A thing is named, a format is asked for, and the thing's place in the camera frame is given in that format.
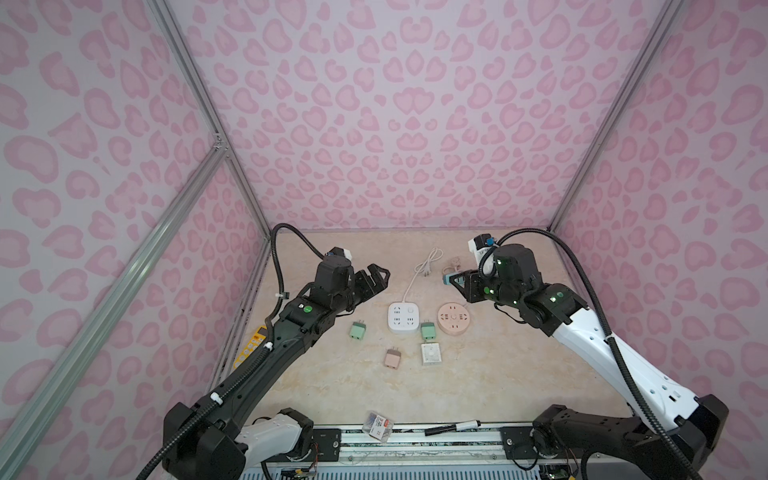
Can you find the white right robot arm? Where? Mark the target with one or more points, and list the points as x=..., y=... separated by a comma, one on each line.
x=671, y=431

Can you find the aluminium frame post left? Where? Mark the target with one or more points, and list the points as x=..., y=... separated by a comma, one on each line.
x=166, y=21

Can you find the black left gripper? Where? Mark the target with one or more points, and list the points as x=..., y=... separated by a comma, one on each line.
x=381, y=284

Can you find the green charger plug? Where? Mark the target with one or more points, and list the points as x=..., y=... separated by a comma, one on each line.
x=357, y=330
x=428, y=332

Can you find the black marker pen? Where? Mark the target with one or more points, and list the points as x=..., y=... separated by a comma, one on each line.
x=454, y=427

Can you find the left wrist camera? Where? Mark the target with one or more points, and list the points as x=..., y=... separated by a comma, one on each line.
x=340, y=252

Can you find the yellow calculator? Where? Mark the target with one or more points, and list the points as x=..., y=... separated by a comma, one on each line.
x=250, y=345

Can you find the pink round power strip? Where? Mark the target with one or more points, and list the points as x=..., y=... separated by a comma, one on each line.
x=453, y=319

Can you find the white charger plug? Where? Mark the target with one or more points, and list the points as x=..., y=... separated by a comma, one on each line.
x=431, y=354

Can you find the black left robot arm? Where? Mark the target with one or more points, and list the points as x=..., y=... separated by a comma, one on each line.
x=204, y=441

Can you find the white square power strip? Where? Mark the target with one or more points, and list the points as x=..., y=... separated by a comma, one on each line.
x=403, y=317

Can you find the aluminium diagonal frame bar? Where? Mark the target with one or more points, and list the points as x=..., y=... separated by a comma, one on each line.
x=39, y=413

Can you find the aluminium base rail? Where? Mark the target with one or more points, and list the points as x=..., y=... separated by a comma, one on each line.
x=490, y=451

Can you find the pink charger plug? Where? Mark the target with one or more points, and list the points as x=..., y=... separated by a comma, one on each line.
x=392, y=359

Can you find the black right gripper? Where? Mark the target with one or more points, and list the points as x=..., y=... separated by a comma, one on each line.
x=467, y=280

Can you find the small clear plastic box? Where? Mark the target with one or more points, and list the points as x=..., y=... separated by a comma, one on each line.
x=378, y=427

